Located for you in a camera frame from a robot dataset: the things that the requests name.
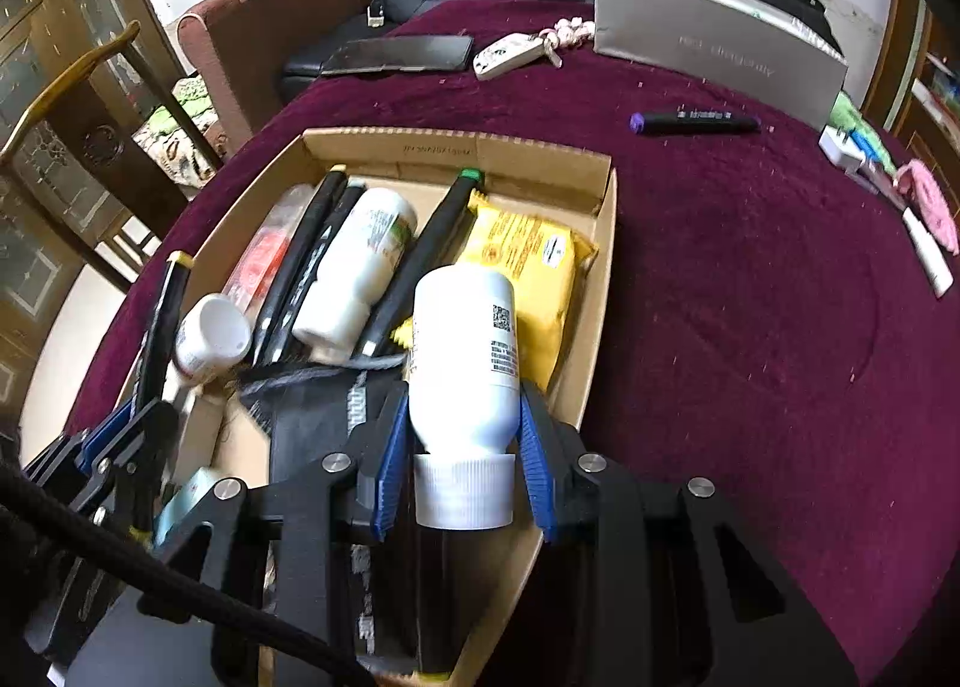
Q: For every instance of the dark grey marker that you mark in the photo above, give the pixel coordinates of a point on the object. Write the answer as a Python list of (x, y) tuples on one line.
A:
[(304, 237)]

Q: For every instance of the black marker purple cap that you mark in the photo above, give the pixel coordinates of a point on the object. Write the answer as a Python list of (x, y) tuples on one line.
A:
[(697, 122)]

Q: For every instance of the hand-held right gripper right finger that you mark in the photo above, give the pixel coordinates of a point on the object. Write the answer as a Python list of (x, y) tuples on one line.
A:
[(536, 469)]

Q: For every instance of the small white plastic bottle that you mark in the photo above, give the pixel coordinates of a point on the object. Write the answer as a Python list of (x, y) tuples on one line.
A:
[(214, 338)]

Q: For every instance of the dark wooden chair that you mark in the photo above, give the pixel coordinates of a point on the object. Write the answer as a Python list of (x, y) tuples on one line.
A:
[(60, 83)]

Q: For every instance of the yellow snack packet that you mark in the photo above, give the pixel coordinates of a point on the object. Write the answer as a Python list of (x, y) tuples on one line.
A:
[(525, 267)]

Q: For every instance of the cardboard box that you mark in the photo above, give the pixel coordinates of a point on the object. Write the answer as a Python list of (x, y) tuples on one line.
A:
[(525, 166)]

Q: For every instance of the grey shoe box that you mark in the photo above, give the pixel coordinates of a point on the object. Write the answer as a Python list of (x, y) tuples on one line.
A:
[(712, 42)]

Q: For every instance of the white charger plug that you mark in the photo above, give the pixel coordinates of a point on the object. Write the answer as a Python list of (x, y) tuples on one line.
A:
[(838, 145)]

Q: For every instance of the small blue plastic item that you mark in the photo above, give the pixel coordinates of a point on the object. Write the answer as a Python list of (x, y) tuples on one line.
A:
[(868, 148)]

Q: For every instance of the green patterned cushion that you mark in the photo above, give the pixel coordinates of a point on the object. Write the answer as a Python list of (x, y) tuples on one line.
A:
[(176, 132)]

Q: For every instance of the pink floral cloth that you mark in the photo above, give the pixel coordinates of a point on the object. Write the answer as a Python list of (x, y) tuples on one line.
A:
[(934, 199)]

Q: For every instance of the brown armchair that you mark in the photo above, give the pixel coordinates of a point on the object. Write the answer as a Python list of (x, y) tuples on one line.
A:
[(247, 34)]

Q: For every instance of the clear packet red print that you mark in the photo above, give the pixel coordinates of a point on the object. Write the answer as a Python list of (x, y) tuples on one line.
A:
[(262, 259)]

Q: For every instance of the black marker white print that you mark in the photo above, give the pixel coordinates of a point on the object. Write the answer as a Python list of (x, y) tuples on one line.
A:
[(334, 226)]

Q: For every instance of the large white plastic bottle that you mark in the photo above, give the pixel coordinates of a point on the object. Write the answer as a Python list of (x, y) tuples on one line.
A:
[(465, 357)]

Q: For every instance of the dark marker green cap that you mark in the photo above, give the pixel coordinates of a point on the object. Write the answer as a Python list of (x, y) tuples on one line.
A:
[(435, 229)]

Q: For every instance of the white lotion bottle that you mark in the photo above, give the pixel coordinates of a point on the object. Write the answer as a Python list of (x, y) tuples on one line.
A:
[(926, 252)]

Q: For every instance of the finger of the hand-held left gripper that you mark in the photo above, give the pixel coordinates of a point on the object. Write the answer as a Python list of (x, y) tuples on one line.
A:
[(97, 488), (142, 424)]

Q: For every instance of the black smartphone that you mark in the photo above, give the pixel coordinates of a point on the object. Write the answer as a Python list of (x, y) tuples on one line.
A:
[(397, 53)]

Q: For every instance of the black foil snack bag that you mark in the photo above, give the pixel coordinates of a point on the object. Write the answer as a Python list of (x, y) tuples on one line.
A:
[(307, 417)]

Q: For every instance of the white bottle green label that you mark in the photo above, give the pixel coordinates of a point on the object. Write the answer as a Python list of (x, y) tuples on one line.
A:
[(352, 267)]

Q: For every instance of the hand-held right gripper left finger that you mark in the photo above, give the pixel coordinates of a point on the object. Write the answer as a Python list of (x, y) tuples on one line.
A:
[(386, 477)]

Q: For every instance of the green cloth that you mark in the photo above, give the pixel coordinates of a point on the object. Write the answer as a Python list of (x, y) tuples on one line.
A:
[(847, 111)]

